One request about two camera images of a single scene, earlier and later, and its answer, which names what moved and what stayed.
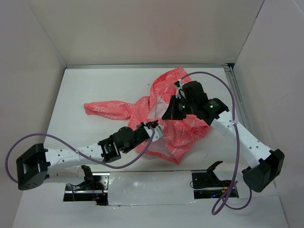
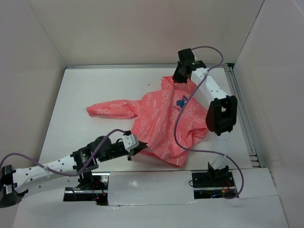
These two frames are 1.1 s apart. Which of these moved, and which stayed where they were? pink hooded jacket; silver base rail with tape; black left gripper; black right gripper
Moved: black left gripper; black right gripper
Stayed: silver base rail with tape; pink hooded jacket
